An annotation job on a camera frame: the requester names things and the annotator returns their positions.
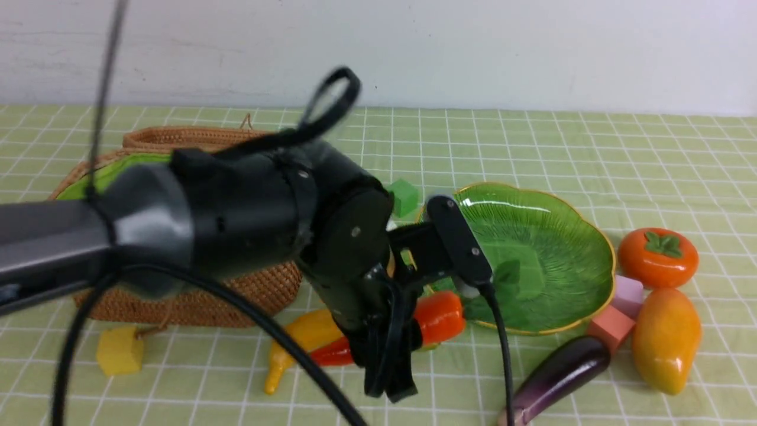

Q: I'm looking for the purple eggplant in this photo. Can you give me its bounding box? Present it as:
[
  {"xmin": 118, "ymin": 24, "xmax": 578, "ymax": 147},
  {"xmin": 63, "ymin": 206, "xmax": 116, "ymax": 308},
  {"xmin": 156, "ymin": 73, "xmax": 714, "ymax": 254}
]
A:
[{"xmin": 497, "ymin": 335, "xmax": 613, "ymax": 425}]

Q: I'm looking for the green glass leaf plate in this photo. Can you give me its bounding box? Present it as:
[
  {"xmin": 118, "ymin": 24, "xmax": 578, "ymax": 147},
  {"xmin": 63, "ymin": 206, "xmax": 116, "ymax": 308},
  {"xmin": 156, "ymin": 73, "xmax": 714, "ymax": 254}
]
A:
[{"xmin": 452, "ymin": 182, "xmax": 617, "ymax": 336}]

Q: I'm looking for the yellow banana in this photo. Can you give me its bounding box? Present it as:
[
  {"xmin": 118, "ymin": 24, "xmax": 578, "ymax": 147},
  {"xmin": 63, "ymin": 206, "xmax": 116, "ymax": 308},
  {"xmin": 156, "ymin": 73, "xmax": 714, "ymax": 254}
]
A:
[{"xmin": 263, "ymin": 308, "xmax": 343, "ymax": 395}]

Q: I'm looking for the black zip tie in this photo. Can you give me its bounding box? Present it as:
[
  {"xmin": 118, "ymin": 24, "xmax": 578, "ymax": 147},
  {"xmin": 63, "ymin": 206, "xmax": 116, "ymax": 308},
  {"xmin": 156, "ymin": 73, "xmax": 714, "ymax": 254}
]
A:
[{"xmin": 85, "ymin": 0, "xmax": 129, "ymax": 202}]

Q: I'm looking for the yellow orange mango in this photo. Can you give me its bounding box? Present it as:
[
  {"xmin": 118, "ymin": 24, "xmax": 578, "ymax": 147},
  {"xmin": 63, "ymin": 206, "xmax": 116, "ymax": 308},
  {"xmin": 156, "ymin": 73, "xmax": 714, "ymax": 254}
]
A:
[{"xmin": 632, "ymin": 288, "xmax": 703, "ymax": 395}]

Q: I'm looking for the woven basket lid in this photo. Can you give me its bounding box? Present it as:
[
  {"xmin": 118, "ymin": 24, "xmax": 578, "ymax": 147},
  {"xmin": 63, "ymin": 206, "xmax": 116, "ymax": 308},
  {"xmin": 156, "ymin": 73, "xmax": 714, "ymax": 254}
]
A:
[{"xmin": 122, "ymin": 114, "xmax": 272, "ymax": 153}]

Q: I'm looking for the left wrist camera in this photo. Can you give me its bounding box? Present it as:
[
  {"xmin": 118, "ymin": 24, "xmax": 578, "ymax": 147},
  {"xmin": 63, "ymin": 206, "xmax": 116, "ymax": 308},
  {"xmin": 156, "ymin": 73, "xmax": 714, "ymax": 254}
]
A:
[{"xmin": 424, "ymin": 196, "xmax": 494, "ymax": 299}]

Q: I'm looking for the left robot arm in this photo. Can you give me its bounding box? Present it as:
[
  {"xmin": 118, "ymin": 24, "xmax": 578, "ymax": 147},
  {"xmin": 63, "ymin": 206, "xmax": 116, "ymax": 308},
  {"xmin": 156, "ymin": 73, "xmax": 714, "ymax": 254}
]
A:
[{"xmin": 2, "ymin": 140, "xmax": 479, "ymax": 402}]

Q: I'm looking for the woven wicker basket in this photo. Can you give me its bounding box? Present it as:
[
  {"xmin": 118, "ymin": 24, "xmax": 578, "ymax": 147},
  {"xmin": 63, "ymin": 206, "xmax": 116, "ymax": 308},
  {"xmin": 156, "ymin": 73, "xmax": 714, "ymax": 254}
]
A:
[{"xmin": 47, "ymin": 148, "xmax": 303, "ymax": 329}]

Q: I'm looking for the orange persimmon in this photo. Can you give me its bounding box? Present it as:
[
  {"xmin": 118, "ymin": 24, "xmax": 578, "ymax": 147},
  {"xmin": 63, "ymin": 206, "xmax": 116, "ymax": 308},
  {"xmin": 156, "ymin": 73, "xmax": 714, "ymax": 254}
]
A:
[{"xmin": 617, "ymin": 227, "xmax": 700, "ymax": 289}]

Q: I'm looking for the green foam cube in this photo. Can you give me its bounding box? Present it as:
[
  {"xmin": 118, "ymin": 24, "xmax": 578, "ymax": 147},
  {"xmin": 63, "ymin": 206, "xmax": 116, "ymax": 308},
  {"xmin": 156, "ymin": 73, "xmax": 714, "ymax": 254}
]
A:
[{"xmin": 386, "ymin": 179, "xmax": 420, "ymax": 218}]

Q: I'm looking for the checkered green tablecloth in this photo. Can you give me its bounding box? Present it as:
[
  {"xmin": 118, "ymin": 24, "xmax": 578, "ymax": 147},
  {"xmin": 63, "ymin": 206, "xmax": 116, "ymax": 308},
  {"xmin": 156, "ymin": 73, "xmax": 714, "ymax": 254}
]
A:
[{"xmin": 1, "ymin": 105, "xmax": 756, "ymax": 425}]

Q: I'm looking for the orange carrot with leaves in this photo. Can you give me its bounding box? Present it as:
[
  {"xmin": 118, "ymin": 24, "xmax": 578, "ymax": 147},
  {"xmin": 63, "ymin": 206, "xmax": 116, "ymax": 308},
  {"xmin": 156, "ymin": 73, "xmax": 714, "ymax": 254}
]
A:
[{"xmin": 310, "ymin": 283, "xmax": 494, "ymax": 366}]

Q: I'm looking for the yellow foam cube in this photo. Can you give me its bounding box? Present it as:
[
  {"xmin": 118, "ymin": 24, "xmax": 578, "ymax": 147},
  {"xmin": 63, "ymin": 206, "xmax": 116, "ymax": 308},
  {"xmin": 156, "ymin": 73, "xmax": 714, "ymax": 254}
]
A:
[{"xmin": 96, "ymin": 325, "xmax": 144, "ymax": 377}]

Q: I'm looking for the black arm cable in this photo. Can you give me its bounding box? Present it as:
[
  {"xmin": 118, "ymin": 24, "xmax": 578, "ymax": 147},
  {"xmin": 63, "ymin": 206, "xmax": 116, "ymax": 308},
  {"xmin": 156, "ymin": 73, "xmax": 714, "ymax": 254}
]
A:
[{"xmin": 50, "ymin": 65, "xmax": 515, "ymax": 426}]

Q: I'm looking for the pink foam cube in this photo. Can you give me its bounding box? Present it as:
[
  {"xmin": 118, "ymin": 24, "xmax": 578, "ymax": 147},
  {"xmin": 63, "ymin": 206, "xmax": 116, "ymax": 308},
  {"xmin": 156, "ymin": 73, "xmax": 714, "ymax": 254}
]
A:
[{"xmin": 611, "ymin": 275, "xmax": 645, "ymax": 320}]

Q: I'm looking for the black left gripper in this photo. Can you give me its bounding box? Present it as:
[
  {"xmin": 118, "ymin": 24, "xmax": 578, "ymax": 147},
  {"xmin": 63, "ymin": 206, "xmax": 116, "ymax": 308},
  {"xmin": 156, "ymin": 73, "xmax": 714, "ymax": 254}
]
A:
[{"xmin": 299, "ymin": 222, "xmax": 462, "ymax": 404}]

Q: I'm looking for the red foam cube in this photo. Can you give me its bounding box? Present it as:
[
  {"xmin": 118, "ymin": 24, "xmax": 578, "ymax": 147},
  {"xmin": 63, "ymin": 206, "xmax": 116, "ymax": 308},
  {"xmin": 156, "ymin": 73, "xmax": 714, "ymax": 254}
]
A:
[{"xmin": 585, "ymin": 305, "xmax": 636, "ymax": 356}]

